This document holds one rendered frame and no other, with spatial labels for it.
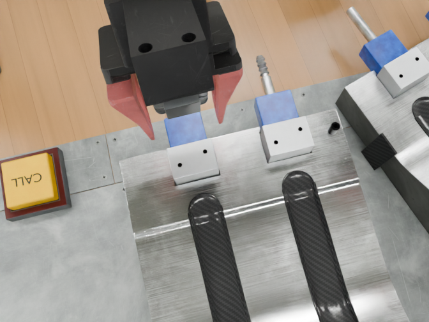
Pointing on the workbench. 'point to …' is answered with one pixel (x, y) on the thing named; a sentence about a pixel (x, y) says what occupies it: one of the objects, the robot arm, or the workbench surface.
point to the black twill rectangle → (378, 151)
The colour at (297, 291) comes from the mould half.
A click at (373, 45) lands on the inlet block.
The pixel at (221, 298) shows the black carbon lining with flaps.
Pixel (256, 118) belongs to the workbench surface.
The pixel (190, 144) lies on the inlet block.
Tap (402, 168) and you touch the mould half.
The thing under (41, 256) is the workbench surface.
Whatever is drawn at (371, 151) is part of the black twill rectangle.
